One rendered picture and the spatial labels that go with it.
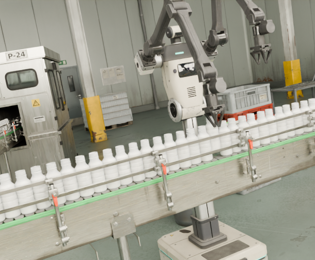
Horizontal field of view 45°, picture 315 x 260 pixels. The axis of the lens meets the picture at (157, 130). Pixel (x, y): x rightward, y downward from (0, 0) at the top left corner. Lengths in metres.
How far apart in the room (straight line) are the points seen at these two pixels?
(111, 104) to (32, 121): 6.13
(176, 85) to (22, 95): 3.19
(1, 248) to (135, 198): 0.54
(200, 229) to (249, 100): 1.94
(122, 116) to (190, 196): 9.64
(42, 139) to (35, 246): 3.76
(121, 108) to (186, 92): 8.96
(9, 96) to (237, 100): 2.91
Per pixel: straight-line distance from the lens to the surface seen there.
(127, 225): 1.63
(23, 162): 5.36
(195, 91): 2.41
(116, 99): 11.23
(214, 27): 2.46
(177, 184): 1.69
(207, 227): 2.62
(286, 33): 11.79
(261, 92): 4.30
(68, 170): 1.55
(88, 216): 1.57
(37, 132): 5.25
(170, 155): 1.69
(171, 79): 2.36
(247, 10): 2.19
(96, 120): 9.31
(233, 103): 4.00
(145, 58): 2.31
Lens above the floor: 1.45
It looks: 9 degrees down
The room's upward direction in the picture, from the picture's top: 10 degrees counter-clockwise
